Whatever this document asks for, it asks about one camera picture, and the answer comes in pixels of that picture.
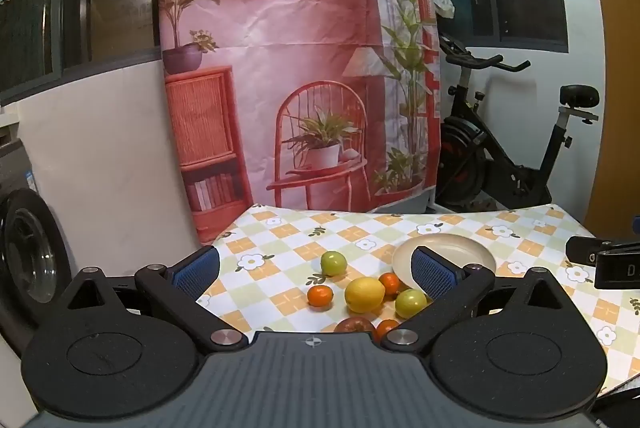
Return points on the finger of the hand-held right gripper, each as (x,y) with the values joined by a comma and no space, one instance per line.
(580,249)

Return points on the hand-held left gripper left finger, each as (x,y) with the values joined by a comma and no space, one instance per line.
(197,270)

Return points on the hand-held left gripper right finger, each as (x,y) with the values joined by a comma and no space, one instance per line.
(432,275)

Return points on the beige round plate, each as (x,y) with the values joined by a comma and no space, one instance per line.
(450,253)

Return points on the green apple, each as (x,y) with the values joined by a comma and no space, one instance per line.
(410,303)
(333,263)

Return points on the orange mandarin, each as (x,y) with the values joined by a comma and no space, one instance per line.
(386,329)
(320,296)
(389,284)

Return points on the red apple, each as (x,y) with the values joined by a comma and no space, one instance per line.
(354,325)

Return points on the large yellow lemon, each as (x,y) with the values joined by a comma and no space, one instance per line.
(364,294)

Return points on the checkered flower tablecloth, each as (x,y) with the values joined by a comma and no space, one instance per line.
(350,228)

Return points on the black exercise bike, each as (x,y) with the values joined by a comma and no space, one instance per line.
(465,143)

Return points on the grey washing machine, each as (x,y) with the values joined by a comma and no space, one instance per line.
(30,248)

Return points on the wooden door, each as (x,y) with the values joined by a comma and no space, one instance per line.
(617,58)

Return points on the printed red backdrop cloth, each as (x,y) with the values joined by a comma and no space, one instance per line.
(280,33)

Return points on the white cloth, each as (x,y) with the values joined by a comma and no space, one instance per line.
(444,4)

